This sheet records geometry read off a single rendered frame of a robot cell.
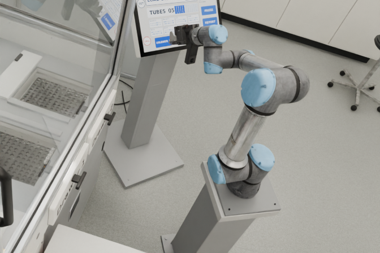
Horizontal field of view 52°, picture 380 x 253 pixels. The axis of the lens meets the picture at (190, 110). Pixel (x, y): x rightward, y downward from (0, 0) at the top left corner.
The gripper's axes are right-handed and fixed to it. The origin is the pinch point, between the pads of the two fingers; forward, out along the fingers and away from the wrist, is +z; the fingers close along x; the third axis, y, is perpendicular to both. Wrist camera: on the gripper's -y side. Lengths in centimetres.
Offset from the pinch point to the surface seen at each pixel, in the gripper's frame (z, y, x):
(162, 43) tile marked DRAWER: 7.4, 0.1, 0.3
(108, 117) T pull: -8.0, -25.3, 40.0
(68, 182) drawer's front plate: -26, -39, 66
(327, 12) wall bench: 89, 5, -257
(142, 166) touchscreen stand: 64, -78, -10
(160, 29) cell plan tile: 7.3, 6.7, 0.3
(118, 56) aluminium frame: -8.8, -2.0, 32.1
